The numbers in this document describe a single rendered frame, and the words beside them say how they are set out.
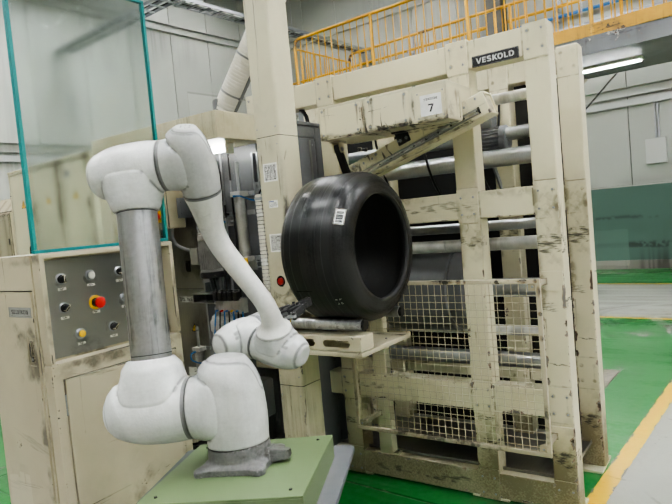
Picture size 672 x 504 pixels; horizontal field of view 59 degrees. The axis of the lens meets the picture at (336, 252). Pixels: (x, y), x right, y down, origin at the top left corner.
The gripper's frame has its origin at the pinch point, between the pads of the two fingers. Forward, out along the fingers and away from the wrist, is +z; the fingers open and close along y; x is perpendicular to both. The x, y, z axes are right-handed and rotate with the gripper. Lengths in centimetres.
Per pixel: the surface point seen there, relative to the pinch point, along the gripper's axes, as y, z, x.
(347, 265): -11.6, 13.2, -9.9
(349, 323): -4.6, 18.1, 13.3
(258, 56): 34, 41, -92
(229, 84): 78, 68, -89
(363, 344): -10.4, 16.5, 20.5
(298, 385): 29, 22, 42
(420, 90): -24, 64, -66
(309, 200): 4.3, 19.1, -33.4
